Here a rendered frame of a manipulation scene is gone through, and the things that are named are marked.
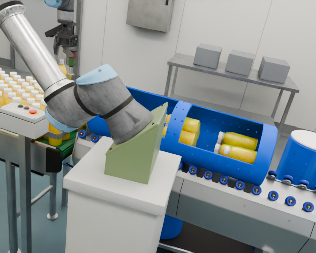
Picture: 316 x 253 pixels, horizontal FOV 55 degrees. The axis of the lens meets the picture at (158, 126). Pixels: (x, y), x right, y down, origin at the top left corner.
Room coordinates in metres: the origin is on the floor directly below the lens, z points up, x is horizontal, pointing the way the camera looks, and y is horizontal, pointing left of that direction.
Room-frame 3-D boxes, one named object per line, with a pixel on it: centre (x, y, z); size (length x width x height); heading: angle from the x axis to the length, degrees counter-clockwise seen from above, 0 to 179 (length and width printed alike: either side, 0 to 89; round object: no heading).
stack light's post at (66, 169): (1.94, 0.63, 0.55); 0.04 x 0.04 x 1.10; 75
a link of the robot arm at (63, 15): (1.48, 0.52, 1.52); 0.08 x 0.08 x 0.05
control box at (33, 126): (1.27, 0.62, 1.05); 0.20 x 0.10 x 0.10; 75
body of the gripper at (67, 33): (1.47, 0.51, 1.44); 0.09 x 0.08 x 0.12; 75
